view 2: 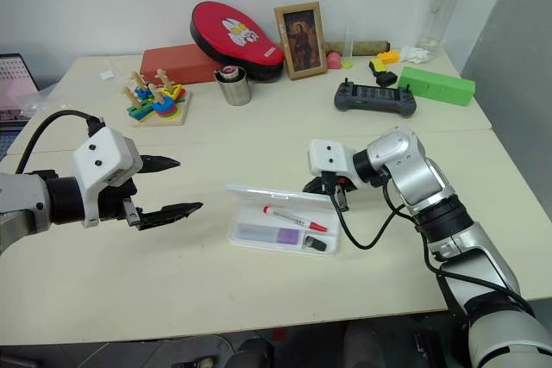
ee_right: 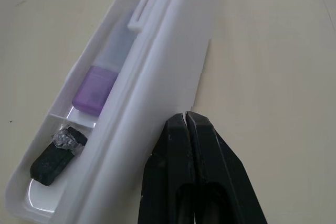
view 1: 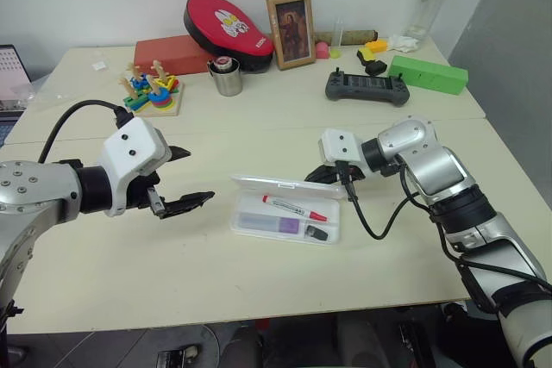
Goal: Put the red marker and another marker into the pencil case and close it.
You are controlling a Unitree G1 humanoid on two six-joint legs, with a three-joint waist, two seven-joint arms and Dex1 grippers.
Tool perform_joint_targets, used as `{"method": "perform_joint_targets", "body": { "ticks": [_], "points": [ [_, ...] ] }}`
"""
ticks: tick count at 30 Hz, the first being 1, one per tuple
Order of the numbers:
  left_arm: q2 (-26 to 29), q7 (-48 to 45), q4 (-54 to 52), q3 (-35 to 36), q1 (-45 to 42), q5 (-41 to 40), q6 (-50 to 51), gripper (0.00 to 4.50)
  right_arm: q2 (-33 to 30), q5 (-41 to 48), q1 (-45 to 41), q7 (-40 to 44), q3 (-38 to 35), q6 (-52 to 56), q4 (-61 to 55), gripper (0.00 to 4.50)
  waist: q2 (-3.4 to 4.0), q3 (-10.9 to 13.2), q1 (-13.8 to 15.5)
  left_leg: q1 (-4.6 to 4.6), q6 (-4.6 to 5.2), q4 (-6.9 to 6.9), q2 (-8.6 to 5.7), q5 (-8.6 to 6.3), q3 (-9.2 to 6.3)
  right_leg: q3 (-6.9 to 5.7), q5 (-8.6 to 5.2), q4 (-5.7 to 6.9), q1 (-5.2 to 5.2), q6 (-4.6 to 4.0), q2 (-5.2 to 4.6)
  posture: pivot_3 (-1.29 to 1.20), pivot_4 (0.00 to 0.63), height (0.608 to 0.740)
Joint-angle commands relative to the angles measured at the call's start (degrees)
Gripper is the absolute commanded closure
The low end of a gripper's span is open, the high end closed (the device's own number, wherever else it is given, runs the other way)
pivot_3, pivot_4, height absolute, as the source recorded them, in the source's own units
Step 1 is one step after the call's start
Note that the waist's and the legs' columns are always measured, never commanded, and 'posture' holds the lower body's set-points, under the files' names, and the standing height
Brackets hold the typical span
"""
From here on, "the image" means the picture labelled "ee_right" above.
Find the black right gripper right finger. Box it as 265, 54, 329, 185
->
185, 111, 268, 224

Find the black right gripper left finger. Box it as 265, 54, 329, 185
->
136, 113, 196, 224

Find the white plastic pencil case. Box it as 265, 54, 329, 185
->
5, 0, 211, 224

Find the black eraser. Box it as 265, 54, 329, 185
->
29, 125, 88, 187

